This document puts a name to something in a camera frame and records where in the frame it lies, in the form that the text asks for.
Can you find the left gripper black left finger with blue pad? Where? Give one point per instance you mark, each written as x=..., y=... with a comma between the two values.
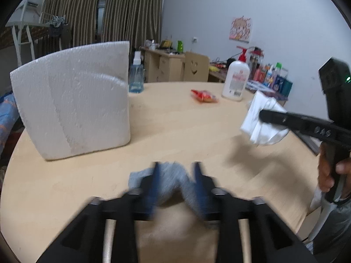
x=137, y=204

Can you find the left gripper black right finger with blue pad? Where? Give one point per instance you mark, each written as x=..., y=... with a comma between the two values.
x=218, y=205

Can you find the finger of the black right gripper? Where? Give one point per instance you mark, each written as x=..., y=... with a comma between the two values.
x=288, y=120

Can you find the grey sock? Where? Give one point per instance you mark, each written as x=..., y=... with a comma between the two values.
x=174, y=179

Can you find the white cloth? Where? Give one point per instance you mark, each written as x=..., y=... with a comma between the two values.
x=259, y=132

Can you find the person's right hand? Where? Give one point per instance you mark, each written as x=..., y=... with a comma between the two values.
x=325, y=180

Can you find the toiletry bottles cluster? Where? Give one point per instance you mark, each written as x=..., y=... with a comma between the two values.
x=270, y=79

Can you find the white lotion pump bottle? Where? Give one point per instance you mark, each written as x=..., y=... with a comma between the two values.
x=236, y=77

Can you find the red snack packet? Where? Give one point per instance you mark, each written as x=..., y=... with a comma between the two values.
x=204, y=96

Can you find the grey jacket sleeve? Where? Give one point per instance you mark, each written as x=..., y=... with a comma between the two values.
x=332, y=244

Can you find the white styrofoam box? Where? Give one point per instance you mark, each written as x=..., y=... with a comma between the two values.
x=75, y=101

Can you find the wooden smiley face chair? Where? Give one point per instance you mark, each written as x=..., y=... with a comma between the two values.
x=196, y=67

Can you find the blue spray bottle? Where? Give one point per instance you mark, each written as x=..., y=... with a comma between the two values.
x=136, y=74

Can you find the wooden desk with drawers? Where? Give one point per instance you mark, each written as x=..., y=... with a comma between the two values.
x=162, y=66

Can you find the green bottle on desk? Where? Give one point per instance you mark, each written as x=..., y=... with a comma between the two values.
x=180, y=46

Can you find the blue plaid quilt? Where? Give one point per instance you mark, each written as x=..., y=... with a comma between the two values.
x=11, y=125

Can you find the brown striped curtains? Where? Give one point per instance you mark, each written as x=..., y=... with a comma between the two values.
x=134, y=21

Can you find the metal bunk bed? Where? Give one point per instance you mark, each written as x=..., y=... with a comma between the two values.
x=20, y=33

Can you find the anime girl wall picture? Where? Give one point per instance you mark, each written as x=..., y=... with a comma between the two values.
x=241, y=29

